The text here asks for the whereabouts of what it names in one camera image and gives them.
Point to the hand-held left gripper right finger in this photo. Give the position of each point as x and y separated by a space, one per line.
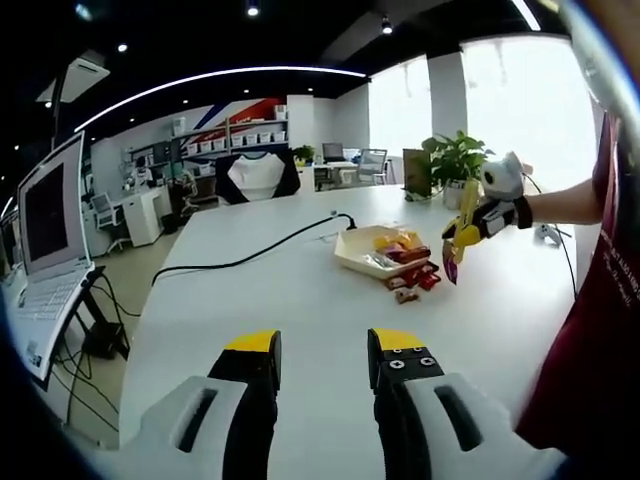
500 440

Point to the person's right hand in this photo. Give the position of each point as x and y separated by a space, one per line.
522 212

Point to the yellow food tongs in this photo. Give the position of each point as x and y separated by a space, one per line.
469 200

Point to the black laptop stand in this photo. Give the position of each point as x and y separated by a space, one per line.
102 330

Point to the grey storage shelf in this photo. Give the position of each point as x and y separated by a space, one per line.
230 127

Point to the dark desk monitor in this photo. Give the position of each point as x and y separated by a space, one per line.
333 151

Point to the brown biscuit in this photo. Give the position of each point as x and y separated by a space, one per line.
407 298

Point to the large green potted plant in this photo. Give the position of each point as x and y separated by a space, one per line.
460 155

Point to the yellow orange candy packet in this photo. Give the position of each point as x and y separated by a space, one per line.
387 243

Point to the person in red shirt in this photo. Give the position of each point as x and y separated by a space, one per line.
600 325

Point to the white game controller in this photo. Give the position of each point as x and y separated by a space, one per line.
547 233

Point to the grey mesh office chair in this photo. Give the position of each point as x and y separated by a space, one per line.
372 162

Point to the ceiling light strip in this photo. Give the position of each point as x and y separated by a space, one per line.
210 77
525 12

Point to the silver laptop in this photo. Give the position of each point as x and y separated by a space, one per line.
50 215

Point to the dark red chocolate food packet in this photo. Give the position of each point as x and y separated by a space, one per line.
410 255

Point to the bright window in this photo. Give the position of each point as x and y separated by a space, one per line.
530 100
400 100

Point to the cream hexagonal food container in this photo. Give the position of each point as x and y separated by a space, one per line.
350 247

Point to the brown cardboard box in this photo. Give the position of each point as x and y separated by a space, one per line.
417 172

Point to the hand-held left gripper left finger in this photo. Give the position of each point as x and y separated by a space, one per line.
160 435

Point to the row of white storage boxes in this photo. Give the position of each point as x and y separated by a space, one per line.
245 141

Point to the clear snack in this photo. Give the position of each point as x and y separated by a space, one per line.
377 260

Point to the ceiling air conditioner unit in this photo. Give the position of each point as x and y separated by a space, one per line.
80 75

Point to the glass jar with pebbles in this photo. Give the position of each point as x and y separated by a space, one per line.
453 194

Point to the black tripod stand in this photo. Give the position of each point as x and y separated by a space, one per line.
57 105

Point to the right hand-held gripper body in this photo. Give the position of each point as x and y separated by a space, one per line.
502 175

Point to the small green potted plant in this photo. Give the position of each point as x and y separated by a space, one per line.
304 153

